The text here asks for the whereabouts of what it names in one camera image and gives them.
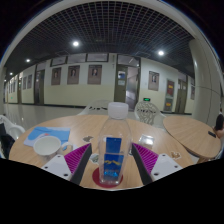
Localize flat round red coaster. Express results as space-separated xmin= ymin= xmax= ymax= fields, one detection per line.
xmin=92 ymin=166 xmax=124 ymax=190

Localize black backpack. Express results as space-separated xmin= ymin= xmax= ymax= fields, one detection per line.
xmin=0 ymin=123 xmax=16 ymax=159

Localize white plastic lattice chair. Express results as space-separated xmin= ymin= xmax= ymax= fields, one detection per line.
xmin=77 ymin=99 xmax=113 ymax=116
xmin=133 ymin=100 xmax=166 ymax=127
xmin=0 ymin=114 xmax=26 ymax=159

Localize blue paper booklet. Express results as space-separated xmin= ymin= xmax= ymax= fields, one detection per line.
xmin=23 ymin=126 xmax=72 ymax=148

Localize clear blue-labelled water bottle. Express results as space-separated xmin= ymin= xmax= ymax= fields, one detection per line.
xmin=97 ymin=101 xmax=132 ymax=186

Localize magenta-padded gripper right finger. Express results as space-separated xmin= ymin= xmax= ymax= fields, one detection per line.
xmin=131 ymin=143 xmax=184 ymax=186

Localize white ceramic mug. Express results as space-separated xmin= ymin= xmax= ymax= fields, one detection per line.
xmin=32 ymin=135 xmax=74 ymax=160

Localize round ceiling lights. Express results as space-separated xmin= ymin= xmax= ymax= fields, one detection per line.
xmin=24 ymin=40 xmax=166 ymax=64

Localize framed wall portraits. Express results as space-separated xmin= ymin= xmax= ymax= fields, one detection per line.
xmin=8 ymin=64 xmax=196 ymax=101

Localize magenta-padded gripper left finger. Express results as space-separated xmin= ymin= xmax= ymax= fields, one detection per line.
xmin=41 ymin=143 xmax=93 ymax=186

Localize round wooden table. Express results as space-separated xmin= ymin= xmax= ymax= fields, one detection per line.
xmin=162 ymin=115 xmax=222 ymax=164

